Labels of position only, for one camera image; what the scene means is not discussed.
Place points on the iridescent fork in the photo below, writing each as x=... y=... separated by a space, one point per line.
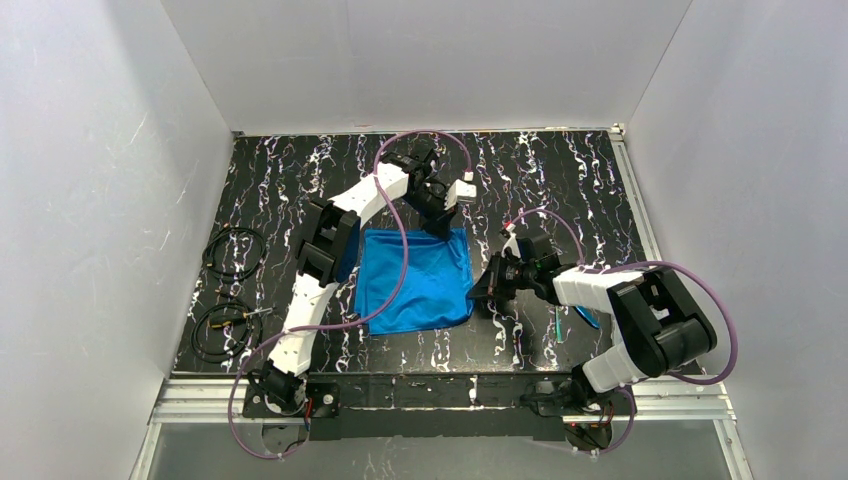
x=558 y=325

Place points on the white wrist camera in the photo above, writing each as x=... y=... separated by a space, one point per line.
x=460 y=192
x=510 y=247

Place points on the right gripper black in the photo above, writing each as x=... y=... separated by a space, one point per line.
x=494 y=279

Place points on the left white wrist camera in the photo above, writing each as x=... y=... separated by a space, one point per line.
x=460 y=192

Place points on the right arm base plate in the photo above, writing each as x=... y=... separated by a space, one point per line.
x=547 y=399

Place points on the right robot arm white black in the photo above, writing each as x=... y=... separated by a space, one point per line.
x=660 y=324

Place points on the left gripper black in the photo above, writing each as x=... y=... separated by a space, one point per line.
x=438 y=216

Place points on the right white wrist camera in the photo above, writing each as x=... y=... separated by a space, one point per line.
x=510 y=247

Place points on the aluminium frame rail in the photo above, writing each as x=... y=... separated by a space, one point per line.
x=464 y=405

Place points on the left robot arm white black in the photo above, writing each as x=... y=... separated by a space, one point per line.
x=327 y=252

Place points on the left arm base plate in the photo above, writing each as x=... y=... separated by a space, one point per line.
x=277 y=397

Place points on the blue cloth napkin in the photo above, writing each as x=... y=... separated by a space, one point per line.
x=433 y=293

